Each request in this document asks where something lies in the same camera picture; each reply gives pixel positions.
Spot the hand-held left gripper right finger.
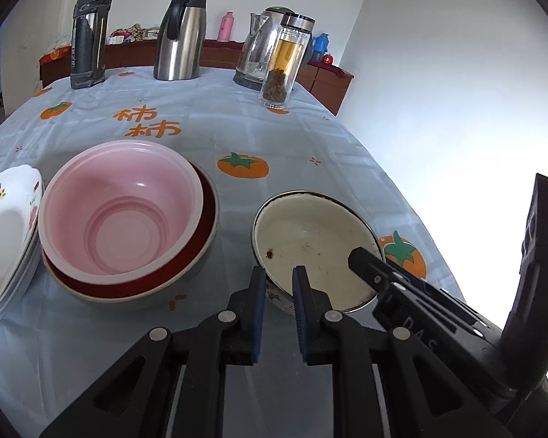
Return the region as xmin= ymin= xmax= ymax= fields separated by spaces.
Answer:
xmin=292 ymin=265 xmax=514 ymax=438

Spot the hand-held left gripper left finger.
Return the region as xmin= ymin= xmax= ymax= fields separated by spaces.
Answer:
xmin=39 ymin=265 xmax=268 ymax=438

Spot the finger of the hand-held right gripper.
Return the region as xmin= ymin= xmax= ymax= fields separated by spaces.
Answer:
xmin=348 ymin=247 xmax=487 ymax=335

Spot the white enamel bowl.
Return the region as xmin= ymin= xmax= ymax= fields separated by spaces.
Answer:
xmin=251 ymin=190 xmax=387 ymax=315

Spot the stainless steel bowl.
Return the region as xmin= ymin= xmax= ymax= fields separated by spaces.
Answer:
xmin=41 ymin=157 xmax=220 ymax=304

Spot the pink plastic bowl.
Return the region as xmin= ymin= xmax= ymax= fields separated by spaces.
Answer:
xmin=38 ymin=141 xmax=204 ymax=289

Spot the pink flower white plate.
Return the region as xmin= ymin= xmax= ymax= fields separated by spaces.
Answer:
xmin=0 ymin=178 xmax=45 ymax=304

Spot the red flower white plate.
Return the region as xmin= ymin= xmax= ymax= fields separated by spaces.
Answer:
xmin=0 ymin=165 xmax=44 ymax=284

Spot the persimmon print tablecloth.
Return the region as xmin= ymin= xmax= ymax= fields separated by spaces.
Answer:
xmin=0 ymin=65 xmax=473 ymax=438

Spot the dark wooden sideboard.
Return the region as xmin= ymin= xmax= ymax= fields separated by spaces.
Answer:
xmin=39 ymin=39 xmax=354 ymax=117

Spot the glass tea bottle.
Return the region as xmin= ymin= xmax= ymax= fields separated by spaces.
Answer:
xmin=258 ymin=13 xmax=316 ymax=109

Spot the steel electric kettle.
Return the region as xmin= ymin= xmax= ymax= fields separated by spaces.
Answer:
xmin=233 ymin=6 xmax=297 ymax=91

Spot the pink thermos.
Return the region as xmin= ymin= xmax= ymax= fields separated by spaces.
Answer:
xmin=217 ymin=11 xmax=235 ymax=42

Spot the clutter on sideboard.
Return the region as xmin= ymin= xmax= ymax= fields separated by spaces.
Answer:
xmin=110 ymin=23 xmax=160 ymax=45

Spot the grey steel thermos flask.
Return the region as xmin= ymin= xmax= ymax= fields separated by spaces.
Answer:
xmin=70 ymin=0 xmax=115 ymax=89

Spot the steel carafe with black handle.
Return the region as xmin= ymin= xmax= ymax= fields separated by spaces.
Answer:
xmin=153 ymin=0 xmax=208 ymax=81

